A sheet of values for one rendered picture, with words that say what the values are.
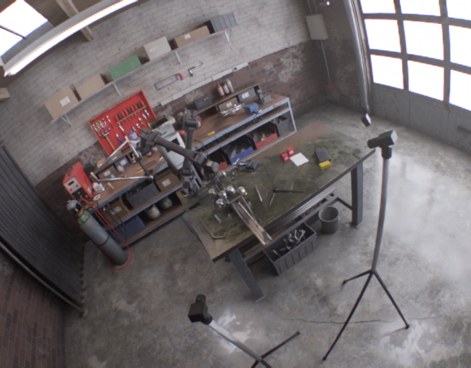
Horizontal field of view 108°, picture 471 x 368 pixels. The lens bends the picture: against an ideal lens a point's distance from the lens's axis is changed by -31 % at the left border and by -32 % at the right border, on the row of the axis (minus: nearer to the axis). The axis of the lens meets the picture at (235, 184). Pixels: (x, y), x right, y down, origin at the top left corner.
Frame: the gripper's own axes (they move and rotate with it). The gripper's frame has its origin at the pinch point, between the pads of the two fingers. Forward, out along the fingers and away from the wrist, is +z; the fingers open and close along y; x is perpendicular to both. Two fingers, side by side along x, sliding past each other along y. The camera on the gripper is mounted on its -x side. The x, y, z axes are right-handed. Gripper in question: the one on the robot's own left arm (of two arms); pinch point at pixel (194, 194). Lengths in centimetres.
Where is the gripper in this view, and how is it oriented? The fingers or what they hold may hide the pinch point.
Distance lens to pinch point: 210.4
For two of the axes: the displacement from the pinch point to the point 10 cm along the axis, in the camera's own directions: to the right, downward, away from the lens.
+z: 3.3, 7.5, 5.8
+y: 9.1, -0.9, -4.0
